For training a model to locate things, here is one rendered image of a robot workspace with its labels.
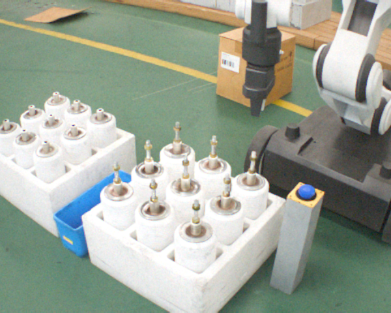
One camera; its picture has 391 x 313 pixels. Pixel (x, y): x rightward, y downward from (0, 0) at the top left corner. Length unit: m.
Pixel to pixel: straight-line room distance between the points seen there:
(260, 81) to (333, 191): 0.53
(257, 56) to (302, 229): 0.41
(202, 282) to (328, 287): 0.42
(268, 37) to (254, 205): 0.44
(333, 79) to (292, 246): 0.45
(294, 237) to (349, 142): 0.59
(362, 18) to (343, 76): 0.22
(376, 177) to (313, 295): 0.40
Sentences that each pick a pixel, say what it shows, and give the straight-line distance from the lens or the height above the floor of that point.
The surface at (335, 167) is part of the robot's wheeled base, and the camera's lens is 1.44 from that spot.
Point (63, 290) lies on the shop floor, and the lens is 1.30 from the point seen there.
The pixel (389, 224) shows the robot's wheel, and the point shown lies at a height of 0.12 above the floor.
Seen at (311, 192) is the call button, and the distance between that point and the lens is 1.09.
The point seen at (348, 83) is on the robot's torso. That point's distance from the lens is 1.24.
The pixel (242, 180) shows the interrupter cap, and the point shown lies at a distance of 1.23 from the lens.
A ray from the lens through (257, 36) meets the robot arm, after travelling 0.98.
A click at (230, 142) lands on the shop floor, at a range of 1.86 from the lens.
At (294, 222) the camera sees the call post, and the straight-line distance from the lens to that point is 1.11.
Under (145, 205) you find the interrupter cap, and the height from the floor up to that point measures 0.25.
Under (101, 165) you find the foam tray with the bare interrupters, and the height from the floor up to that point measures 0.15.
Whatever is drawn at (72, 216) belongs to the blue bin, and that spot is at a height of 0.07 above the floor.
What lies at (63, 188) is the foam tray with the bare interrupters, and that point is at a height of 0.16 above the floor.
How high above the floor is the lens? 0.97
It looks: 33 degrees down
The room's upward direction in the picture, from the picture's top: 1 degrees clockwise
